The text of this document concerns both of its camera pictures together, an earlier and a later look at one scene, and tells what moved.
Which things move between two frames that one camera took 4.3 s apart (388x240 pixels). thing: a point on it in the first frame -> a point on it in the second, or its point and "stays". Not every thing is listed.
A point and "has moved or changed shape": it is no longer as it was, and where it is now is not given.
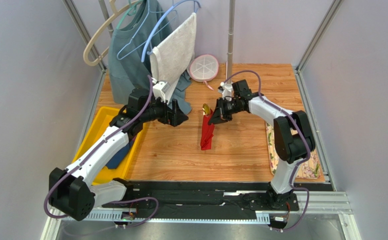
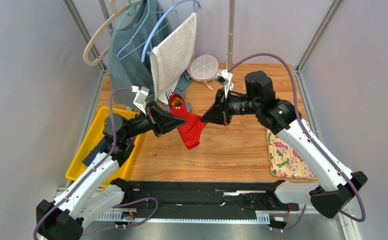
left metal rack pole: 106,16 stays
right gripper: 223,109 stays
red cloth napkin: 207,132 -> 191,131
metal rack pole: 231,37 stays
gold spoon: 207,110 has moved or changed shape
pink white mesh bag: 203,68 stays
